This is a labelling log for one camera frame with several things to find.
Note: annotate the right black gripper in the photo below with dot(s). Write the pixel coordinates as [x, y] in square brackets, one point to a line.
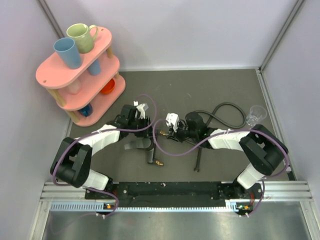
[175, 135]

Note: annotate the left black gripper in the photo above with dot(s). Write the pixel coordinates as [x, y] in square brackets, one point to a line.
[147, 133]

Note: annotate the black fitting with brass connectors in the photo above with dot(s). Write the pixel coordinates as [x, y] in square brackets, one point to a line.
[145, 142]

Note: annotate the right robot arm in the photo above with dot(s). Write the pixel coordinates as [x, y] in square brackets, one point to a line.
[263, 150]

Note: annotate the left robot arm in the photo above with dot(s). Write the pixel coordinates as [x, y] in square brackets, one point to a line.
[73, 159]

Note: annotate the orange bowl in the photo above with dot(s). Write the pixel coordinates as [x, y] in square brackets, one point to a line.
[109, 87]

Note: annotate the dark blue cup bottom shelf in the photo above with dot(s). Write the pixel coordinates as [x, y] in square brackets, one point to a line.
[86, 111]

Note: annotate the pink three-tier shelf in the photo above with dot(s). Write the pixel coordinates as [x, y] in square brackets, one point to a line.
[55, 76]

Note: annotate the small blue cup middle shelf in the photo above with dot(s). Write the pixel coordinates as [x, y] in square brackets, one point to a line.
[94, 69]

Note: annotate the translucent pink cup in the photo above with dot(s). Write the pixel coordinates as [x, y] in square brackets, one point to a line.
[74, 88]

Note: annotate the clear plastic cup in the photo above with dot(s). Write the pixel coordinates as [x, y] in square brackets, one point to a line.
[256, 114]

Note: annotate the blue plastic tumbler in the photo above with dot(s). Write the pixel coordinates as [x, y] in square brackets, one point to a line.
[67, 50]

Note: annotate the green ceramic mug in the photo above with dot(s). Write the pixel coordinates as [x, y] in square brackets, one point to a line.
[84, 36]

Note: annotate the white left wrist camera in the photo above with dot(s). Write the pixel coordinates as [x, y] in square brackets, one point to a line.
[140, 110]

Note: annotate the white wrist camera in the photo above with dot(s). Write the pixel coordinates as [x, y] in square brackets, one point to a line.
[171, 121]
[140, 110]

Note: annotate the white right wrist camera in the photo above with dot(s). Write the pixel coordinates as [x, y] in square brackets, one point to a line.
[171, 121]

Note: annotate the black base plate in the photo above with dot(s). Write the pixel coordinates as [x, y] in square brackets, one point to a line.
[178, 194]

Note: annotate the grey slotted cable duct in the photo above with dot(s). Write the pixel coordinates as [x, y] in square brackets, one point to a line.
[106, 206]

